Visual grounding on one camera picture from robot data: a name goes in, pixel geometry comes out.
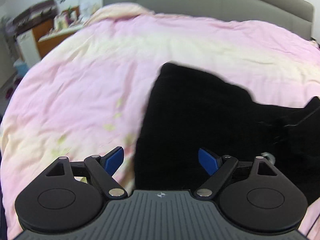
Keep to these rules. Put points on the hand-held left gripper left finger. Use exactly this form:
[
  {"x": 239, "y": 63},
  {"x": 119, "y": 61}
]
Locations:
[{"x": 113, "y": 160}]

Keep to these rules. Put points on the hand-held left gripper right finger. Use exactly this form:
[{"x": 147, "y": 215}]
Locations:
[{"x": 207, "y": 161}]

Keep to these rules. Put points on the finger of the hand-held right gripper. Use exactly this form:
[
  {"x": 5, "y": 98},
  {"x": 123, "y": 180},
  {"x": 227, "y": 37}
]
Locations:
[{"x": 268, "y": 157}]

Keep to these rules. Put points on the black pants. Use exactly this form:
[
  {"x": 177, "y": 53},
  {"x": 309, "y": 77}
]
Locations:
[{"x": 200, "y": 117}]

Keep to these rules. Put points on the pink blanket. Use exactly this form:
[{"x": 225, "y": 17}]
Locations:
[{"x": 87, "y": 80}]

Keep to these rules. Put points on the pink slippers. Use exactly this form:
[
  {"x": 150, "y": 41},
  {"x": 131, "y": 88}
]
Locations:
[{"x": 10, "y": 88}]

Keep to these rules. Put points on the blue bin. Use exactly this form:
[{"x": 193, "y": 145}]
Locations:
[{"x": 22, "y": 67}]

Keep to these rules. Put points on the wooden nightstand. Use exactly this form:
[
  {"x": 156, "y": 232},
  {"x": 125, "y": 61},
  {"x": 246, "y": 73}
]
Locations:
[{"x": 52, "y": 42}]

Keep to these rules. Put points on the white cabinet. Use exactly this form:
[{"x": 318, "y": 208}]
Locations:
[{"x": 27, "y": 47}]

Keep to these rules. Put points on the group of toiletry bottles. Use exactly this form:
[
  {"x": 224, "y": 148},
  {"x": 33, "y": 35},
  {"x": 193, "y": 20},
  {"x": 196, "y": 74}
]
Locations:
[{"x": 66, "y": 20}]

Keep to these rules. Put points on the grey bed headboard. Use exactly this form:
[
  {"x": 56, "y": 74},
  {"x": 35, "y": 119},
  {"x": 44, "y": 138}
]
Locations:
[{"x": 200, "y": 0}]

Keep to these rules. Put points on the dark brown dresser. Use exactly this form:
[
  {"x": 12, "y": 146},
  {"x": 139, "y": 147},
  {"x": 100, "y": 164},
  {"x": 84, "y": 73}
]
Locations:
[{"x": 32, "y": 15}]

